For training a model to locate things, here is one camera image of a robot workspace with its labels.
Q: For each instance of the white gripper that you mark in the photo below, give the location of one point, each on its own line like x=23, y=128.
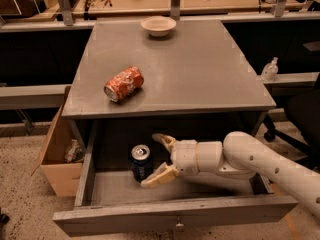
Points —
x=185, y=156

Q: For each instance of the blue pepsi can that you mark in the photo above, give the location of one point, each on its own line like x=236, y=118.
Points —
x=141, y=162

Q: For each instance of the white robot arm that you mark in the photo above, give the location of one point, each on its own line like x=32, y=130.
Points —
x=238, y=156

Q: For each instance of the open grey top drawer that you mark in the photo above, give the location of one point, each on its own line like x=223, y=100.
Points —
x=110, y=200

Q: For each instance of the grey cabinet with top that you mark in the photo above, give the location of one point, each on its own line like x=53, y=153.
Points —
x=197, y=85

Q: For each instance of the crushed orange soda can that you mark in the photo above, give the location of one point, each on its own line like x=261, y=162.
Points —
x=123, y=84

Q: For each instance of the crumpled wrapper in box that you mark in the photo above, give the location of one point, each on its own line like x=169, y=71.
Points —
x=73, y=152

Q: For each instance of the brown cardboard box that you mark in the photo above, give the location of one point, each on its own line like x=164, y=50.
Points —
x=62, y=176

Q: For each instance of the white ceramic bowl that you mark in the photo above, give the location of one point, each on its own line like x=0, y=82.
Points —
x=158, y=26

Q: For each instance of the clear hand sanitizer bottle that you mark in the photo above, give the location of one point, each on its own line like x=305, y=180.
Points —
x=270, y=70

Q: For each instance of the black office chair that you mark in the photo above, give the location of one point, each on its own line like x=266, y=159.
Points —
x=303, y=111

